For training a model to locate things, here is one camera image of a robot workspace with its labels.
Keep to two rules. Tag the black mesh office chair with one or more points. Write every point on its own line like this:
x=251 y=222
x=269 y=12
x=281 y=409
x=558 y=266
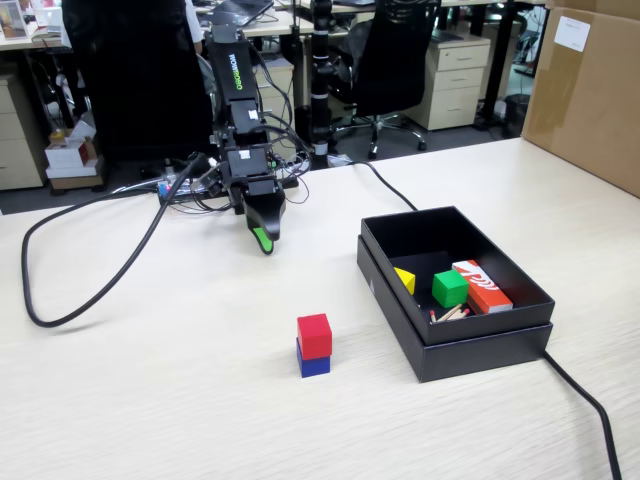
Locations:
x=390 y=55

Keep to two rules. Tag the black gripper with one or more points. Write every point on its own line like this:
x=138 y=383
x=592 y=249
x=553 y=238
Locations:
x=247 y=167

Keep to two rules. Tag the black vertical pole stand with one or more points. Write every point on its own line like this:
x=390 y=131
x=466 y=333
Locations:
x=320 y=90

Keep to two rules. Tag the blue cube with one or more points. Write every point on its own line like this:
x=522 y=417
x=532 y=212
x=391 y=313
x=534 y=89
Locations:
x=315 y=366

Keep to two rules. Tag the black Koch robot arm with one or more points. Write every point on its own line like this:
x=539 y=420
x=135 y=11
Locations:
x=235 y=75

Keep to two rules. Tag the robot base with circuit board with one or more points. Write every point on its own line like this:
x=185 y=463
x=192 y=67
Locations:
x=180 y=197

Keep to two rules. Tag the black box lid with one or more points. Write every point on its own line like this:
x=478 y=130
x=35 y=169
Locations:
x=475 y=357

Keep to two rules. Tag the black laptop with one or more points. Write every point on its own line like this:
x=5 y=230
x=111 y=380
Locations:
x=245 y=11

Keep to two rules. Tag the black waste bin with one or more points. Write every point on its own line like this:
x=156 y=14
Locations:
x=516 y=115

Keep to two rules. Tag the framed desk picture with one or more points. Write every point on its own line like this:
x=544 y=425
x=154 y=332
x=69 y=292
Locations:
x=12 y=19

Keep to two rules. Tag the red cube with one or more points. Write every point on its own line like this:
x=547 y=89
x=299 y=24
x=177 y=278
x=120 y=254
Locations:
x=315 y=337

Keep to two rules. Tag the black open box tray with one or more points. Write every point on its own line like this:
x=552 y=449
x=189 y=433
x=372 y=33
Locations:
x=425 y=235

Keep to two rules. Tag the tall black chair back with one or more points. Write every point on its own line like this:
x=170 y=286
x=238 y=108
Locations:
x=140 y=75

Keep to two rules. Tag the yellow wooden block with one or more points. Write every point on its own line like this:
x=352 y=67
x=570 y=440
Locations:
x=407 y=281

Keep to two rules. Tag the white cardboard box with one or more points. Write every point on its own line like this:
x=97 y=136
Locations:
x=70 y=155

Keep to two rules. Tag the cream drawer cabinet with lock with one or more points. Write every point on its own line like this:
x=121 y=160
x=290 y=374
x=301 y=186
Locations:
x=452 y=82

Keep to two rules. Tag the orange white matchbox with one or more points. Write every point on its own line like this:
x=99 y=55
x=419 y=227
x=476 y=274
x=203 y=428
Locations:
x=487 y=292

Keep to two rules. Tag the large brown cardboard box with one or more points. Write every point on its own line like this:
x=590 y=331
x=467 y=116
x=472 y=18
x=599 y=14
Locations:
x=590 y=100

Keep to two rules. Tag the green cube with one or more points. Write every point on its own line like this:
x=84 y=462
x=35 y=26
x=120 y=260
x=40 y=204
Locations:
x=450 y=290

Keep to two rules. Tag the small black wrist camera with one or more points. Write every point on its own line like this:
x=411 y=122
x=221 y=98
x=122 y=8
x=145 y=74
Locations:
x=210 y=180

